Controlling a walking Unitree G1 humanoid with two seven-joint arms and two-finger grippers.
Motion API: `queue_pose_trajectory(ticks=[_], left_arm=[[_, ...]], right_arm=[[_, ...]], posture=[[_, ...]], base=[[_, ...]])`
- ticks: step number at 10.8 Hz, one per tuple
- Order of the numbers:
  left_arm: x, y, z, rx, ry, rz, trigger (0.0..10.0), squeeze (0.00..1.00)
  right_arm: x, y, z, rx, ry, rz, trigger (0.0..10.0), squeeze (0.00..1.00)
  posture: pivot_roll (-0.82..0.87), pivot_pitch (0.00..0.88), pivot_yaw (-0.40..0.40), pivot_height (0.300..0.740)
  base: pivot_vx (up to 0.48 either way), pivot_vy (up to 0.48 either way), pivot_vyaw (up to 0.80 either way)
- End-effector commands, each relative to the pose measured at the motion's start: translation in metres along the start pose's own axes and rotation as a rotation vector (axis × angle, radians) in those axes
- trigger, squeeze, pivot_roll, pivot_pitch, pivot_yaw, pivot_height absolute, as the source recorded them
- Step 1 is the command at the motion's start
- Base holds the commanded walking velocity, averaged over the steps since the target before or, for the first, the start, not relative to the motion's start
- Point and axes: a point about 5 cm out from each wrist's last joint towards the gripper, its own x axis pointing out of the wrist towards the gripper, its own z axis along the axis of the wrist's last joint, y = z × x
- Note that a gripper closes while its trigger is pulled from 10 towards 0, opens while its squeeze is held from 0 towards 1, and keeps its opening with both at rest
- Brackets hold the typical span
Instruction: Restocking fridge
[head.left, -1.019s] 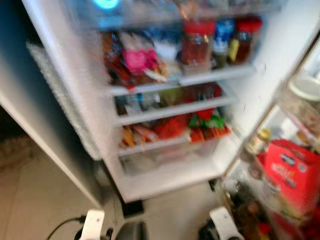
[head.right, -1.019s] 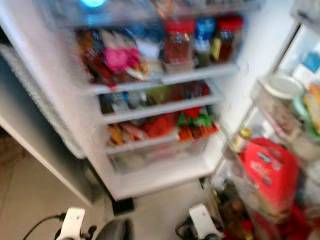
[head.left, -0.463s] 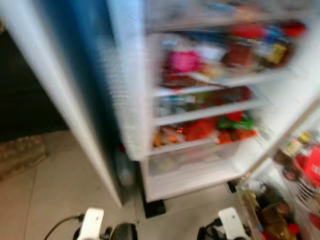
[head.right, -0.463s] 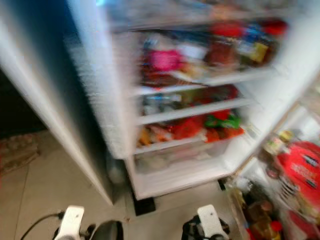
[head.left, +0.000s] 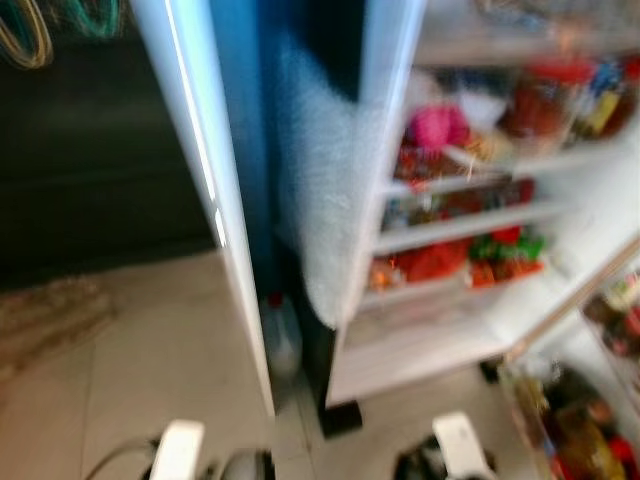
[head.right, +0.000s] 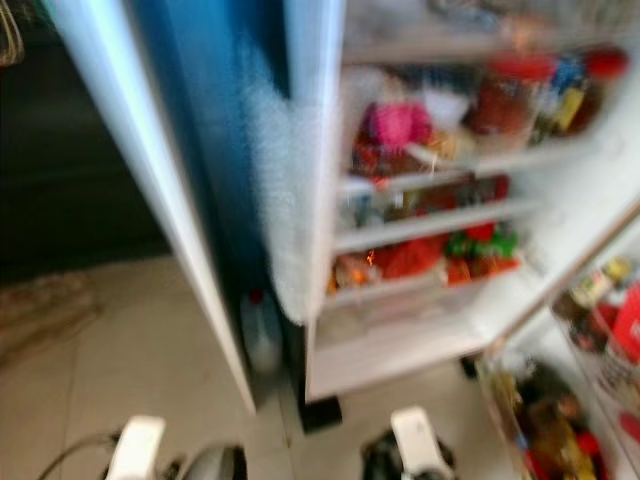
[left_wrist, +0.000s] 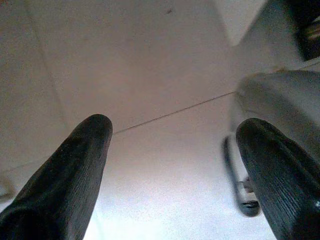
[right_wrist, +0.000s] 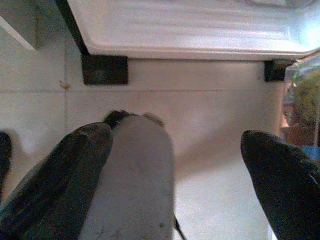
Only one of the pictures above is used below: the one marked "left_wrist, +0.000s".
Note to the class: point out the grey left robot foot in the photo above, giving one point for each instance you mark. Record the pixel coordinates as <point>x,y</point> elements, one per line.
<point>232,175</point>

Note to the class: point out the black fridge foot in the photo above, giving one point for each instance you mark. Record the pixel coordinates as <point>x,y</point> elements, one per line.
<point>308,15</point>

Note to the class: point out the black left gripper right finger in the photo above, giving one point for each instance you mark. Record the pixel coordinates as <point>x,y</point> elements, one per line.
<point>285,180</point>

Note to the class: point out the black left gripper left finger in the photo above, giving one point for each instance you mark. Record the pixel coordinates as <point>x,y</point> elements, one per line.
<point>62,180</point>

